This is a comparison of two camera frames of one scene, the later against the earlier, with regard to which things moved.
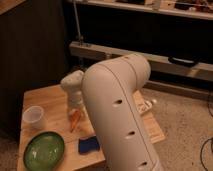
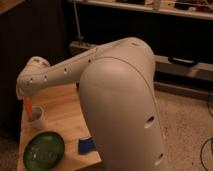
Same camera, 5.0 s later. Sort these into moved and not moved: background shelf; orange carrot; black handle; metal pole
Moved: orange carrot
Not moved: black handle; metal pole; background shelf
